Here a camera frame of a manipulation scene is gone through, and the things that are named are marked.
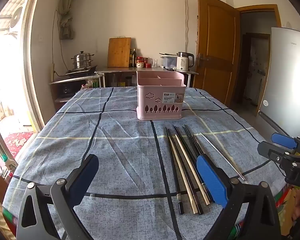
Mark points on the black gas stove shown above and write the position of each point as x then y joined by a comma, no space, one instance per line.
81,71

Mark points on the red lidded jar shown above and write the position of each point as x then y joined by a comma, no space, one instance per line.
140,62

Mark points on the brown wooden door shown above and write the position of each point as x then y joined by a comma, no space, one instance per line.
215,50

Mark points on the steel kitchen counter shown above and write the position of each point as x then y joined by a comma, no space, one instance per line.
145,69

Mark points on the steel steamer pot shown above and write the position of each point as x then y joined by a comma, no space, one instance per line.
82,60

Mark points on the outdoor fan unit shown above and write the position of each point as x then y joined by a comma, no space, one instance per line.
16,16

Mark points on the white window frame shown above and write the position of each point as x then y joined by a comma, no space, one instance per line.
32,55

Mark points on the dark sauce bottle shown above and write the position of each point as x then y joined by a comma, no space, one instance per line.
130,59

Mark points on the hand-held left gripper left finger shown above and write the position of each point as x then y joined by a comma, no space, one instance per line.
85,176

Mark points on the pink plastic utensil basket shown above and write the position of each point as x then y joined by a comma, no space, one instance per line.
152,97

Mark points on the colourful printed blanket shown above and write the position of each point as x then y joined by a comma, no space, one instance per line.
293,205

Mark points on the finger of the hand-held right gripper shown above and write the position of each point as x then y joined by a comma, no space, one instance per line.
283,140
272,151

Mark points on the white plastic container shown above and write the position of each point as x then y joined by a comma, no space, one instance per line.
170,62

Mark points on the steel electric kettle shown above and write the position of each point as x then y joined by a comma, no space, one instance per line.
183,61

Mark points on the steel stove stand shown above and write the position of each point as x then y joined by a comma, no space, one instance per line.
72,80

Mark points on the blue checked tablecloth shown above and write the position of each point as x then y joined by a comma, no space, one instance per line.
115,140

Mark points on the silver refrigerator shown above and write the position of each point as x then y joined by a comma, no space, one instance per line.
285,80

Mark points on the red patterned rug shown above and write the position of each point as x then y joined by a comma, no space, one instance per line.
17,143

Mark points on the wooden cutting board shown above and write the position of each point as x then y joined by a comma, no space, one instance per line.
119,52

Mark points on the black chopstick with silver end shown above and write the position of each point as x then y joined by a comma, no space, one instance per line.
173,170

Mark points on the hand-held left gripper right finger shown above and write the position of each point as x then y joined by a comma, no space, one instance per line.
210,177

